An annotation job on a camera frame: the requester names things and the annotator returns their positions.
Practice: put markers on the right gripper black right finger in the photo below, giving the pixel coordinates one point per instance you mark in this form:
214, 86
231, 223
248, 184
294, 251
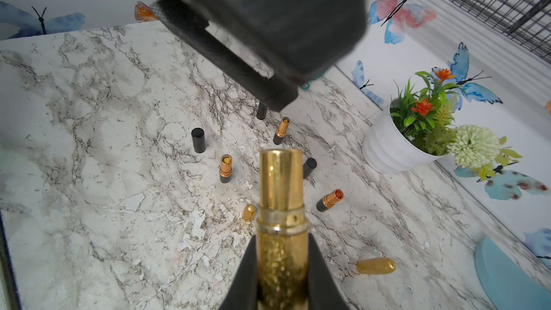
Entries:
323, 292

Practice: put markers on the gold lipstick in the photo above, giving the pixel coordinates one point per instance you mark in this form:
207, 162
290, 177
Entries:
376, 266
282, 238

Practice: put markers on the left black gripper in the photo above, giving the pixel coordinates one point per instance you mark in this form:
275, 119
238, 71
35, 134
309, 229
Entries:
298, 39

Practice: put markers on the potted flower plant white pot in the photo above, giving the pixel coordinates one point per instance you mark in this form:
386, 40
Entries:
419, 128

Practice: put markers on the black lipstick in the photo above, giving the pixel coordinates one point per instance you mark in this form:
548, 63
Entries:
281, 131
328, 201
225, 170

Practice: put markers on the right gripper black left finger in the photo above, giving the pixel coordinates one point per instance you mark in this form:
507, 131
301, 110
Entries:
243, 292

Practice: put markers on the black lipstick cap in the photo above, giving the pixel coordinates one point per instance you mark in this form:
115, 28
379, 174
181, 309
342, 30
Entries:
309, 166
198, 140
261, 112

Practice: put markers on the gold lipstick cap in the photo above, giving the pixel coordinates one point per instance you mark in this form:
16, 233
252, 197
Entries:
249, 212

